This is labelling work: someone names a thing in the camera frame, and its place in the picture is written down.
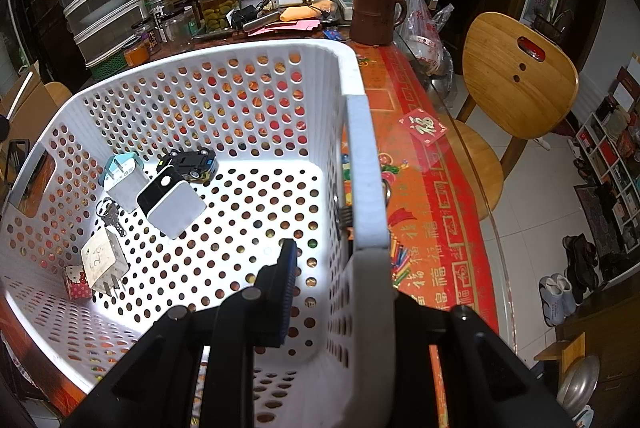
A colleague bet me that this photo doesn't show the Hello Kitty charger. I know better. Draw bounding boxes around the Hello Kitty charger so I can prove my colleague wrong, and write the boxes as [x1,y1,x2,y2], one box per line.
[62,265,92,300]

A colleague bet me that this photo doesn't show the white charger with prongs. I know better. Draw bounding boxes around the white charger with prongs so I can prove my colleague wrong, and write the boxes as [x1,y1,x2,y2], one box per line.
[81,227,129,296]

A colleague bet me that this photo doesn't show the black and white charger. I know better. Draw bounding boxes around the black and white charger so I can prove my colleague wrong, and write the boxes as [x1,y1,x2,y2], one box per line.
[137,165,206,240]

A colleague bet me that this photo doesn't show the silver keys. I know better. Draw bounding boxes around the silver keys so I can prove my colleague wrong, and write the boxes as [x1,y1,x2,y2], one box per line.
[96,197,126,237]

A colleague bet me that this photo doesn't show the white perforated plastic basket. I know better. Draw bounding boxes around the white perforated plastic basket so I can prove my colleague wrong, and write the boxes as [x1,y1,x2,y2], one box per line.
[1,40,395,427]

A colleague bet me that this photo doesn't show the white plug adapter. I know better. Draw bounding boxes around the white plug adapter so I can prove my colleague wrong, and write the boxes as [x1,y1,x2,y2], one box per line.
[103,174,149,213]

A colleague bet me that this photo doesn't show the light blue charger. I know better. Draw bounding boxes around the light blue charger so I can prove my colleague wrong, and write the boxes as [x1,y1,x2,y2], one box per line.
[99,152,145,185]

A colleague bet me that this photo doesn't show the black toy car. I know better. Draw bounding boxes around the black toy car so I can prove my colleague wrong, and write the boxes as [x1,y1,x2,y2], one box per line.
[156,149,218,183]

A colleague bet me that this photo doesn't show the white shoes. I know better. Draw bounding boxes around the white shoes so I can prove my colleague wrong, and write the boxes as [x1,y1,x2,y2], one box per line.
[538,273,577,327]

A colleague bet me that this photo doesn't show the red fu sticker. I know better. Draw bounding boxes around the red fu sticker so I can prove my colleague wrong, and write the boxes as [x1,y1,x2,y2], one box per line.
[398,107,448,147]

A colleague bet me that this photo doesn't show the white cube shelf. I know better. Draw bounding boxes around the white cube shelf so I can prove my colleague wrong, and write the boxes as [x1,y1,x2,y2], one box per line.
[577,96,639,254]

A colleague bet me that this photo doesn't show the wooden chair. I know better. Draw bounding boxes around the wooden chair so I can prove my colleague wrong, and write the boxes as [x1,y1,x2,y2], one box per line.
[444,11,579,220]

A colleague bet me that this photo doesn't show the cardboard box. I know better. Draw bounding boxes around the cardboard box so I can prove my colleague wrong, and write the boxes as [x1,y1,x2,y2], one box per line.
[1,61,58,151]

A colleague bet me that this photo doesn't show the green plastic basket base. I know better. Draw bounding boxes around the green plastic basket base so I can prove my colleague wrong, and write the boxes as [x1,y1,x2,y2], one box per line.
[90,51,128,82]

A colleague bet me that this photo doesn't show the orange honey jar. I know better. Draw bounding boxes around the orange honey jar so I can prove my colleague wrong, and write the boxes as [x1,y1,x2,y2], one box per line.
[124,38,150,68]

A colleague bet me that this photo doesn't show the empty glass jar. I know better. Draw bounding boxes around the empty glass jar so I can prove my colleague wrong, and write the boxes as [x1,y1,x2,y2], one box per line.
[160,10,193,54]

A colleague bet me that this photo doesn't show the clear plastic bag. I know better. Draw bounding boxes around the clear plastic bag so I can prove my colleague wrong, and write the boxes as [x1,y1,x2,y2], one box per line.
[396,0,454,80]

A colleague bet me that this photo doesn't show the brown mug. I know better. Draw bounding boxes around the brown mug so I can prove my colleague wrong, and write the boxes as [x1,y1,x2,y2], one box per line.
[349,0,408,46]

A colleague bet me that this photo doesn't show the red lid pickle jar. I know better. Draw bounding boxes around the red lid pickle jar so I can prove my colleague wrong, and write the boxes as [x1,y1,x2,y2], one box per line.
[198,0,240,33]

